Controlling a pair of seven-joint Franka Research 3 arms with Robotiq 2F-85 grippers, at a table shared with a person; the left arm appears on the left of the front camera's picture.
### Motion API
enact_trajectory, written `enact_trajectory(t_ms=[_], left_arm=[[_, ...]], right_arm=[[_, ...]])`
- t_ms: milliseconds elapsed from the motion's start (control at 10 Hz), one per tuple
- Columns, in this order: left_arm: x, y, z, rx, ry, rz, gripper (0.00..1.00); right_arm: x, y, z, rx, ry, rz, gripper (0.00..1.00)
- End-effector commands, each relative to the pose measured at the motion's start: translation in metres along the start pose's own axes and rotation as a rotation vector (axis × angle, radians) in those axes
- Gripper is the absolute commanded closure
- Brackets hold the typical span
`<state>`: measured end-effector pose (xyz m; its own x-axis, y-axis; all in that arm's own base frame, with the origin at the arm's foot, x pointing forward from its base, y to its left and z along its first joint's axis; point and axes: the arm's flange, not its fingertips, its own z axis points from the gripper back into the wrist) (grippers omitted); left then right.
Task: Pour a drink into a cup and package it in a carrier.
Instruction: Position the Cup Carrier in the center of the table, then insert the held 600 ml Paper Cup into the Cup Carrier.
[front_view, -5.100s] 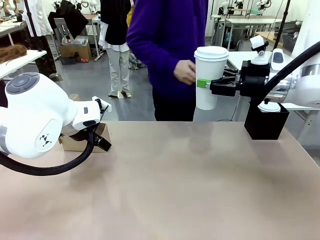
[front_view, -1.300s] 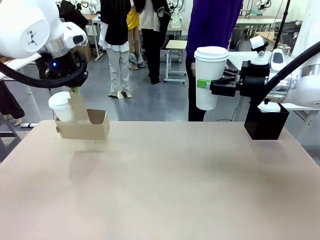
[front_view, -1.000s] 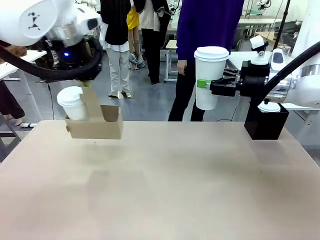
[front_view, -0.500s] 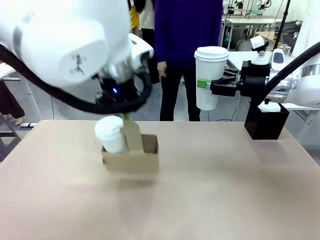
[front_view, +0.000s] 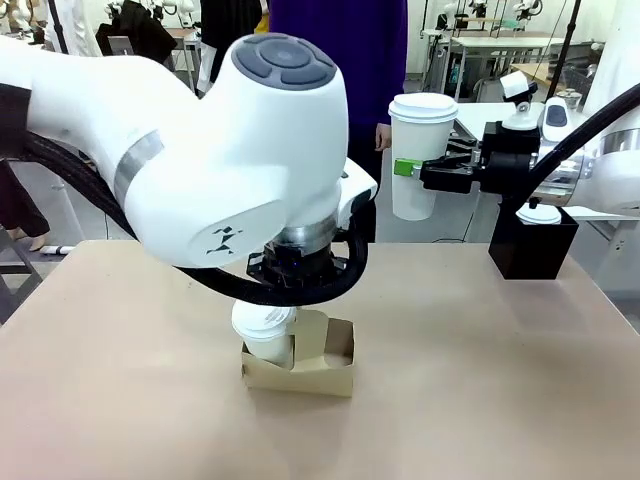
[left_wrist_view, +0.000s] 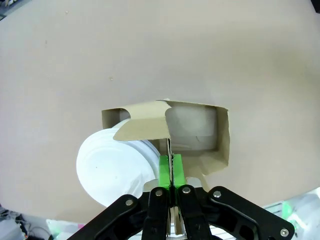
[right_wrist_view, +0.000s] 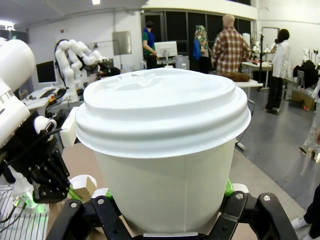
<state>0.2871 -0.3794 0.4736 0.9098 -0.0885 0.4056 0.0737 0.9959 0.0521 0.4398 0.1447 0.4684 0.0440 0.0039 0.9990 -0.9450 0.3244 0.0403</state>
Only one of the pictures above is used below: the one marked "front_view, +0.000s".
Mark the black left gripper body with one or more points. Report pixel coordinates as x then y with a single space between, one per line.
295 267

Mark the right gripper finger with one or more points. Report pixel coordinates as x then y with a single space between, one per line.
467 146
450 175

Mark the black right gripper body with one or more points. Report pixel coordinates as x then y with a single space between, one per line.
507 160

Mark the tall white lidded paper cup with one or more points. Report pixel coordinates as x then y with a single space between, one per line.
417 150

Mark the brown cardboard cup carrier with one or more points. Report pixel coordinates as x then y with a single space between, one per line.
310 380

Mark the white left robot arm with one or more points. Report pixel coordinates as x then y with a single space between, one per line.
200 150

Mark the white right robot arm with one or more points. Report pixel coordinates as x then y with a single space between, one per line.
620 160

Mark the white cup lid stack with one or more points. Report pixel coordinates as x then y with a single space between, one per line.
539 216

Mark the person's hand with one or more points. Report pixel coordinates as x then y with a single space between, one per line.
383 137

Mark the black square holder box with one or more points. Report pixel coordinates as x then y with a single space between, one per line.
535 250

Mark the grey background workbench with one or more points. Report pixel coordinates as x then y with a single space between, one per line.
500 42

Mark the person in purple sweater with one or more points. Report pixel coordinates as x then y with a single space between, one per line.
370 60

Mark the black tripod pole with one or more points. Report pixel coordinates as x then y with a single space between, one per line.
567 40

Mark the white paper roll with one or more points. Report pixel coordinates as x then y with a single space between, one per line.
56 250

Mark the person in black clothes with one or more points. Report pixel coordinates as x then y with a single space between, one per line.
225 35

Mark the black cloth on stand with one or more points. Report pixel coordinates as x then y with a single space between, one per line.
140 30

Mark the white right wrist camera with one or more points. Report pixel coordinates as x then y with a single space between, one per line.
516 86

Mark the black metal stand frame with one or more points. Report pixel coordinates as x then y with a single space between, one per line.
17 275

